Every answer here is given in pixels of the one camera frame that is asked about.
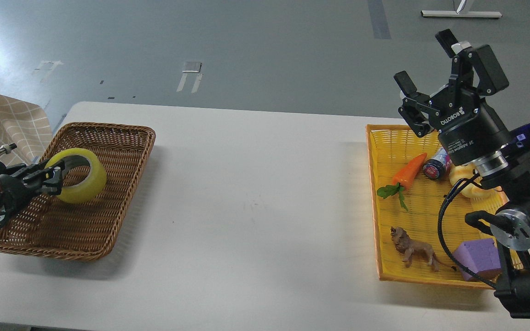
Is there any small drink can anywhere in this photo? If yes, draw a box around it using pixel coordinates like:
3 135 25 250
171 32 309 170
421 147 452 181

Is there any white stand base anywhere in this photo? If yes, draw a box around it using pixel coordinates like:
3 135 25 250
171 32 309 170
420 0 503 19

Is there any purple foam block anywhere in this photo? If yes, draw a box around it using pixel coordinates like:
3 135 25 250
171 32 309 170
453 238 502 280

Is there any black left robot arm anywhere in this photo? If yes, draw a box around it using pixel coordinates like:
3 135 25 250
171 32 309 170
0 144 69 229

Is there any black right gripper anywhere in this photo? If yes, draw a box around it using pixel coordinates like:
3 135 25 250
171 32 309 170
393 29 511 166

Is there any yellow tape roll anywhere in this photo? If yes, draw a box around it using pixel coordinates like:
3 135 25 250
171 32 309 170
46 148 107 205

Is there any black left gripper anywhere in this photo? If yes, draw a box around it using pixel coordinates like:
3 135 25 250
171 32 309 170
0 159 65 214

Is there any brown wicker basket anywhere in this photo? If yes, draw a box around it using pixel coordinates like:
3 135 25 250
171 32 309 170
0 122 156 261

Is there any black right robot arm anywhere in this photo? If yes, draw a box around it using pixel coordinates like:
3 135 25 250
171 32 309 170
394 29 530 319

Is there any beige checkered cloth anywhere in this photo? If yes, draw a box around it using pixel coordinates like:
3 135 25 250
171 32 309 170
0 96 52 166

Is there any toy croissant bread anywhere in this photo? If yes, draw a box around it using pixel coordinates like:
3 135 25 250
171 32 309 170
449 165 495 199

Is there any brown toy lion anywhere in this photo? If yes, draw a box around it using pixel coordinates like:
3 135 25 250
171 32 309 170
390 227 458 272

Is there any orange toy carrot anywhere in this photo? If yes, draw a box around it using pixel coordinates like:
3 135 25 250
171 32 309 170
375 153 427 212

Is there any yellow plastic basket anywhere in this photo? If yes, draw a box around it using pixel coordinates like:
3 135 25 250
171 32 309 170
366 124 523 290

